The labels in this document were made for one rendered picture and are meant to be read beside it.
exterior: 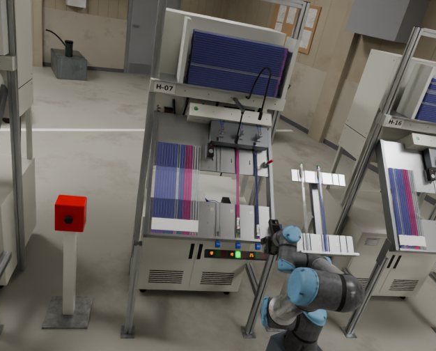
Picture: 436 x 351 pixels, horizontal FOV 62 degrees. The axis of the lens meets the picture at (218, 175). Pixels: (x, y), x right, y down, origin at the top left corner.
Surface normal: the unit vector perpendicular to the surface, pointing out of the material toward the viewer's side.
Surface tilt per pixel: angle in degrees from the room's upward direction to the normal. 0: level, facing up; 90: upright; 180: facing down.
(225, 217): 43
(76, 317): 0
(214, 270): 90
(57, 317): 0
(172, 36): 90
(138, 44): 90
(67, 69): 90
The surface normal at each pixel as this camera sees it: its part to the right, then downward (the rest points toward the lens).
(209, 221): 0.25, -0.35
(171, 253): 0.16, 0.45
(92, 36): 0.48, 0.46
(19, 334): 0.18, -0.89
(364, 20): -0.86, 0.06
